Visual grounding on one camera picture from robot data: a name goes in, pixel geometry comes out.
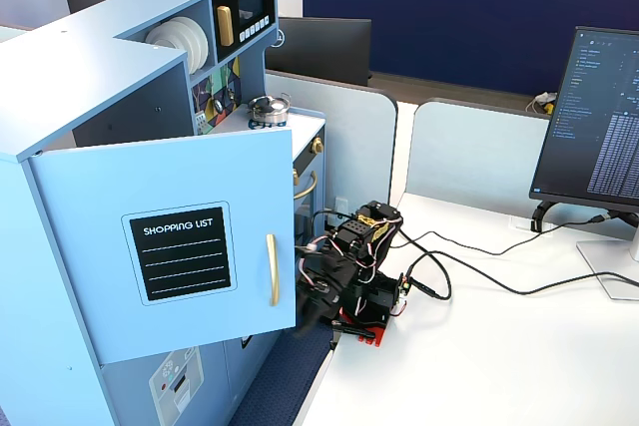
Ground blue oven door with window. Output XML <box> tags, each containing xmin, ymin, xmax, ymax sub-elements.
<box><xmin>293</xmin><ymin>166</ymin><xmax>326</xmax><ymax>247</ymax></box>

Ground gold oven door handle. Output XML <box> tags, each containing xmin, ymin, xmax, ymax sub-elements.
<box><xmin>294</xmin><ymin>171</ymin><xmax>319</xmax><ymax>202</ymax></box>

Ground long black cable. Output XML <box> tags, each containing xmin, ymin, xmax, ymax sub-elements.
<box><xmin>396</xmin><ymin>228</ymin><xmax>639</xmax><ymax>296</ymax></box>

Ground gold microwave door handle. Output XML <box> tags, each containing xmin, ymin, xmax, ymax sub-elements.
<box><xmin>215</xmin><ymin>5</ymin><xmax>236</xmax><ymax>47</ymax></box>

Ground computer monitor showing code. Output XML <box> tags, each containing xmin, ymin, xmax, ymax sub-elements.
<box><xmin>528</xmin><ymin>25</ymin><xmax>639</xmax><ymax>213</ymax></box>

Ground black monitor back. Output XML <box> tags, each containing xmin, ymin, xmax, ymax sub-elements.
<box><xmin>264</xmin><ymin>16</ymin><xmax>373</xmax><ymax>88</ymax></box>

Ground white toy plate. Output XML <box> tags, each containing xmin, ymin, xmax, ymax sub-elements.
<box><xmin>174</xmin><ymin>15</ymin><xmax>210</xmax><ymax>73</ymax></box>
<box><xmin>144</xmin><ymin>21</ymin><xmax>196</xmax><ymax>61</ymax></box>
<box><xmin>164</xmin><ymin>17</ymin><xmax>204</xmax><ymax>68</ymax></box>

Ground blue toy kitchen cabinet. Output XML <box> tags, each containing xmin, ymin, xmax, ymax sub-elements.
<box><xmin>0</xmin><ymin>0</ymin><xmax>328</xmax><ymax>426</ymax></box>

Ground gold shopping list door handle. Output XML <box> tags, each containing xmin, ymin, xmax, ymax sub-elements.
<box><xmin>266</xmin><ymin>233</ymin><xmax>281</xmax><ymax>307</ymax></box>

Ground silver monitor stand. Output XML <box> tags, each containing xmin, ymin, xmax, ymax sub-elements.
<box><xmin>576</xmin><ymin>225</ymin><xmax>639</xmax><ymax>302</ymax></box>

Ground blue water dispenser cabinet door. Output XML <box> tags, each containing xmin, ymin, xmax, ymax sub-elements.
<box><xmin>99</xmin><ymin>338</ymin><xmax>236</xmax><ymax>426</ymax></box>

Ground steel pot with lid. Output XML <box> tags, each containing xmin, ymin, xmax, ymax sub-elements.
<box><xmin>248</xmin><ymin>93</ymin><xmax>294</xmax><ymax>128</ymax></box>

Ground black table clamp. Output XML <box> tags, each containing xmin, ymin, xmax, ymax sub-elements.
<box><xmin>331</xmin><ymin>319</ymin><xmax>376</xmax><ymax>340</ymax></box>

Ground black cable with plug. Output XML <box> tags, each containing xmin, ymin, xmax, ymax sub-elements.
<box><xmin>398</xmin><ymin>213</ymin><xmax>625</xmax><ymax>257</ymax></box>

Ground blue shopping list cabinet door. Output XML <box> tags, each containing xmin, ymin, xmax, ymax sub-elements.
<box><xmin>28</xmin><ymin>127</ymin><xmax>297</xmax><ymax>366</ymax></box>

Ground grey desk divider panel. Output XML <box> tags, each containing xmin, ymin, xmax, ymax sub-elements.
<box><xmin>404</xmin><ymin>98</ymin><xmax>553</xmax><ymax>213</ymax></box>
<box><xmin>264</xmin><ymin>69</ymin><xmax>399</xmax><ymax>213</ymax></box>

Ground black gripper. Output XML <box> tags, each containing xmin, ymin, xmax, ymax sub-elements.
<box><xmin>293</xmin><ymin>240</ymin><xmax>353</xmax><ymax>338</ymax></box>

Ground looped black cable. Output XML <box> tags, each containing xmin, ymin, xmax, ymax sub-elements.
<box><xmin>404</xmin><ymin>250</ymin><xmax>454</xmax><ymax>301</ymax></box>

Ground red robot base plate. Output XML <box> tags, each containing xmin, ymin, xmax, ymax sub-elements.
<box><xmin>331</xmin><ymin>308</ymin><xmax>396</xmax><ymax>347</ymax></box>

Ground white yellow cable bundle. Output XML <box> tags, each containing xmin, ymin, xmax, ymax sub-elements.
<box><xmin>523</xmin><ymin>90</ymin><xmax>558</xmax><ymax>116</ymax></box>

